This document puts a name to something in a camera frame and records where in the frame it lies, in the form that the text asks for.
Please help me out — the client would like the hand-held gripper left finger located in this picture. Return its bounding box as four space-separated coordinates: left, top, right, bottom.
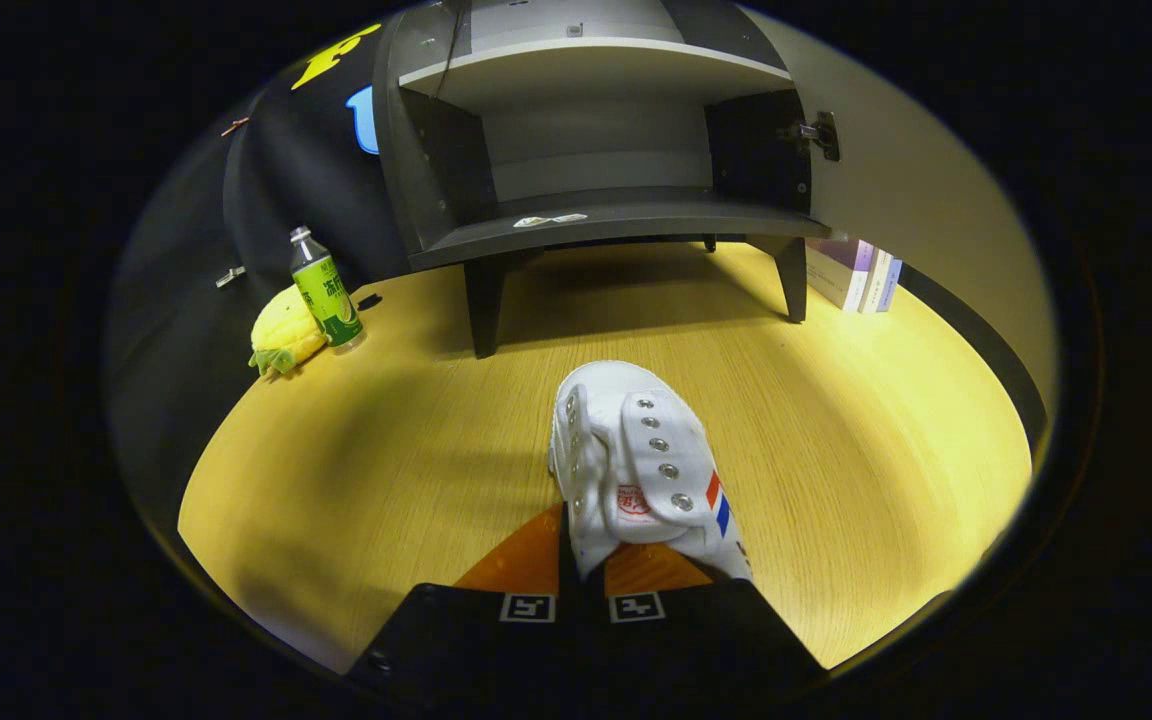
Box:
346 503 583 701

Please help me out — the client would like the white canvas shoe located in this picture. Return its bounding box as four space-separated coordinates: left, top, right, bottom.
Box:
548 360 755 584

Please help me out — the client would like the yellow plush toy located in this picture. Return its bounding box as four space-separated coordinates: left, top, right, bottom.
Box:
248 283 329 378

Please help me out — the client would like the black backdrop cloth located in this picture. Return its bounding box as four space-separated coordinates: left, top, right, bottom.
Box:
106 22 415 521

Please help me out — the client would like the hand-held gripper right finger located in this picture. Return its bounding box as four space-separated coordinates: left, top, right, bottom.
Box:
581 540 827 701

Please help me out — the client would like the grey shoe cabinet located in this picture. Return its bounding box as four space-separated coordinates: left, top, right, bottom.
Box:
373 0 842 359

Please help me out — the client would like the green drink bottle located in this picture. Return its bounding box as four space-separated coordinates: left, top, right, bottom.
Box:
288 225 367 349

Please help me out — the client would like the beige shoe cabinet door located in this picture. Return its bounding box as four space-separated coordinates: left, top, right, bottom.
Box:
736 5 1059 453

